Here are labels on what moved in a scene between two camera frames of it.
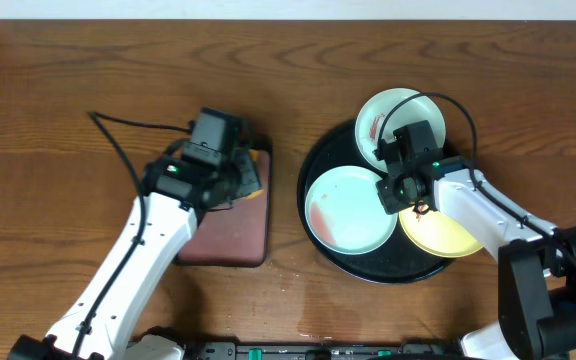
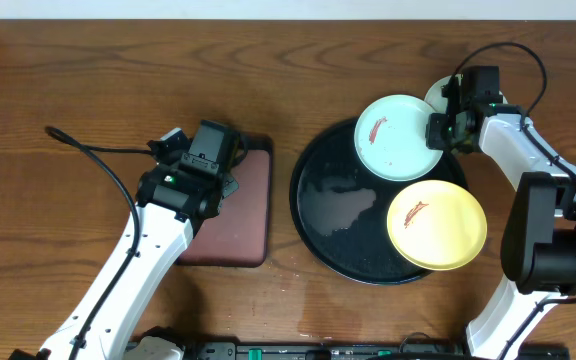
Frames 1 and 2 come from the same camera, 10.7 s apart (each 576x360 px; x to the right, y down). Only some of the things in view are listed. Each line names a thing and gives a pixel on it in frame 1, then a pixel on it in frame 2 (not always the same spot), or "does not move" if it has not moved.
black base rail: [446, 349] does not move
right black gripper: [391, 203] → [433, 138]
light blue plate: [345, 212] → [436, 97]
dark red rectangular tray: [236, 236] does not move
